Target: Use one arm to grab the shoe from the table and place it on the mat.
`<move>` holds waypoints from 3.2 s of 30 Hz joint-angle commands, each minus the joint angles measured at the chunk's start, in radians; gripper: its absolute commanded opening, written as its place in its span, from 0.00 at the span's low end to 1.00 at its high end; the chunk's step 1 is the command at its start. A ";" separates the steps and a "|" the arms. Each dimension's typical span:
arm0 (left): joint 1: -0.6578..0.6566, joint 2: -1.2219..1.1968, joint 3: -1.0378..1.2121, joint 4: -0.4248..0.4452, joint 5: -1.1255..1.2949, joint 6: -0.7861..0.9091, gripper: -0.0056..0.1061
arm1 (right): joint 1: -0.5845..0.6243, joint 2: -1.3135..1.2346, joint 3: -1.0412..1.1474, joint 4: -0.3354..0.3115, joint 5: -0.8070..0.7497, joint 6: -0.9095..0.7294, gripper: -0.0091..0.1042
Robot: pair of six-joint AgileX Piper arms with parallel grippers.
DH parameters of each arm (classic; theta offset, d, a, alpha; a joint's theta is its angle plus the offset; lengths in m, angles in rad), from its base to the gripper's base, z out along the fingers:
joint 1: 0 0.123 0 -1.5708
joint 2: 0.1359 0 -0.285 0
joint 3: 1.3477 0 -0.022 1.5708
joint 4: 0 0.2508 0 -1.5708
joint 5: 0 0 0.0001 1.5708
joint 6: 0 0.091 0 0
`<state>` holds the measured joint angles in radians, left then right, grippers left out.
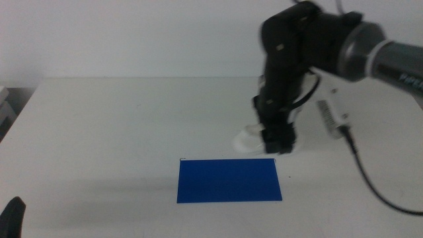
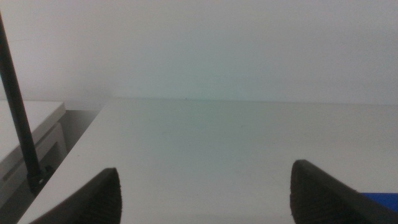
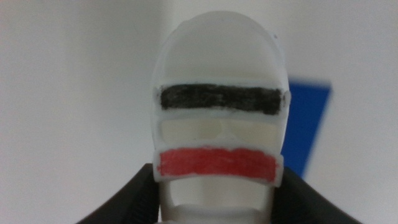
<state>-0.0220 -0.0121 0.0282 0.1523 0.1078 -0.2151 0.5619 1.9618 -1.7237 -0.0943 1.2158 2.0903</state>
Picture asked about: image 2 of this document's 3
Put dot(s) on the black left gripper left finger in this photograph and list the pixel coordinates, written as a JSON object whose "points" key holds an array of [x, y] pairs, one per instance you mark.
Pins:
{"points": [[96, 202]]}

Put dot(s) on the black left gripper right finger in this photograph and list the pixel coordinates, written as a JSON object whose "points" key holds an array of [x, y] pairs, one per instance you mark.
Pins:
{"points": [[320, 199]]}

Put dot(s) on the blue rectangular mat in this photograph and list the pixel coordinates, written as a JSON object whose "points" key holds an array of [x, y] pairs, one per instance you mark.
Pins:
{"points": [[384, 200]]}

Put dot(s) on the white side table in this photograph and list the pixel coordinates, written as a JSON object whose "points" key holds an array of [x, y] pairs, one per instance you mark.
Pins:
{"points": [[21, 137]]}

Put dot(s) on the black slanted pole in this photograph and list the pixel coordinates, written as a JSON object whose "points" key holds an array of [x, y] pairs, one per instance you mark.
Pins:
{"points": [[17, 105]]}

